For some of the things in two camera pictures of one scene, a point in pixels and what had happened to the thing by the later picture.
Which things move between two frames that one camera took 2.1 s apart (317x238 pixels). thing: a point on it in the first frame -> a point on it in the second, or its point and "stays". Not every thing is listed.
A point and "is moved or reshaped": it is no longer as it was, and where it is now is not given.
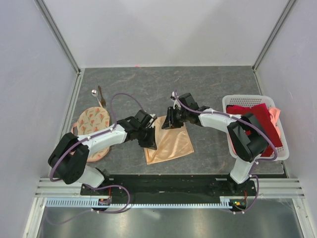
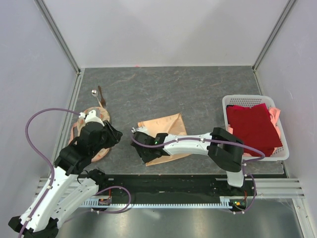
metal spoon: x=94 y=93 stays
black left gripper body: x=146 y=126 -> x=109 y=139
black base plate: x=170 y=189 stays
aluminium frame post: x=59 y=36 stays
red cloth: x=260 y=117 stays
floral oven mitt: x=90 y=120 stays
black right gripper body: x=180 y=116 -> x=145 y=156
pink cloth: x=275 y=113 stays
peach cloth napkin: x=170 y=143 is moved or reshaped
